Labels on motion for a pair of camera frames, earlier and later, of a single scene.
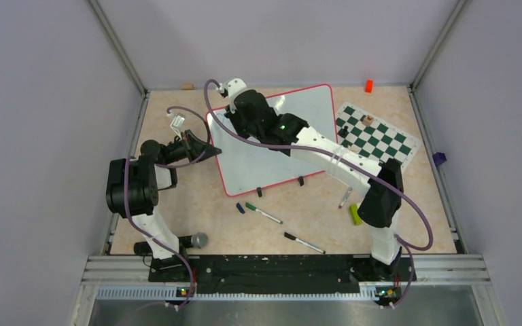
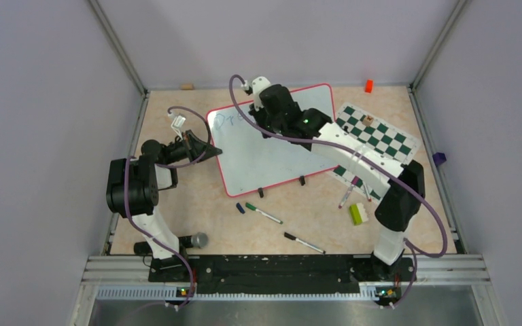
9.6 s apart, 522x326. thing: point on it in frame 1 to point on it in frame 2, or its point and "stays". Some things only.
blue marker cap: x=240 y=208 stays
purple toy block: x=439 y=158 stays
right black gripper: x=233 y=115 to x=257 y=112
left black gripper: x=191 y=143 stays
